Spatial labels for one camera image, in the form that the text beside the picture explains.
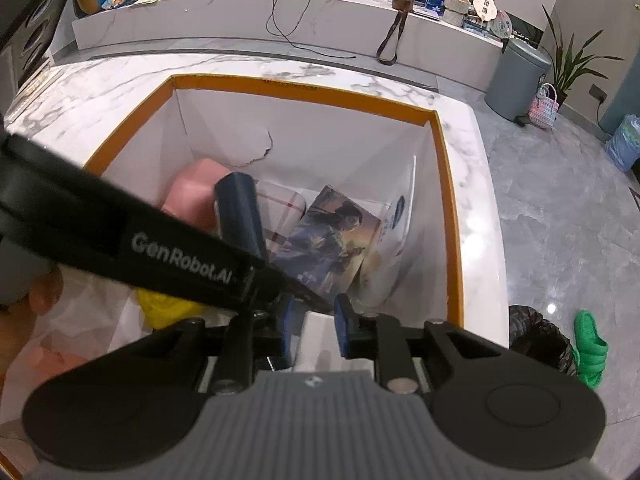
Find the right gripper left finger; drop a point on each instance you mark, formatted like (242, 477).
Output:
(256, 336)

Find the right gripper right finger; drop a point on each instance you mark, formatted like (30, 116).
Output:
(395, 351)

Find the illustrated card box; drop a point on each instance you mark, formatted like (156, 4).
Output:
(326, 247)

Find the dark blue spray can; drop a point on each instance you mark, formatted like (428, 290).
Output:
(238, 214)

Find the plaid fabric case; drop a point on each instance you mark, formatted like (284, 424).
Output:
(280, 209)

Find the pink bottle orange cap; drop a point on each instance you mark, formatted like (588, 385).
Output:
(191, 196)

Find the person left hand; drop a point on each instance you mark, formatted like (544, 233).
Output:
(18, 321)

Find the white blue packet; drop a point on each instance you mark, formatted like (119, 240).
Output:
(395, 227)

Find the yellow round tin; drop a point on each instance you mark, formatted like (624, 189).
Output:
(161, 311)

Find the black bin bag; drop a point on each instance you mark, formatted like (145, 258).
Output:
(532, 335)

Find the orange cardboard box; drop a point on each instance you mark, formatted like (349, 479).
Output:
(386, 156)

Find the green slipper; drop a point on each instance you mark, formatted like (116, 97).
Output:
(591, 351)

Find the pink woven basket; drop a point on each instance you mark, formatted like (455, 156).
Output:
(544, 108)

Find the grey pedal trash bin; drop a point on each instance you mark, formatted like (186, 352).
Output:
(516, 78)

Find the grey tv console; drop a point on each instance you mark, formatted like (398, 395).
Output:
(343, 26)

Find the blue water jug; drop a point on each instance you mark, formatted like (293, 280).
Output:
(623, 146)

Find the tall leafy floor plant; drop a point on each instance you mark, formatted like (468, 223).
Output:
(570, 63)

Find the brown camera with strap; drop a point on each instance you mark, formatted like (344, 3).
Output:
(387, 52)

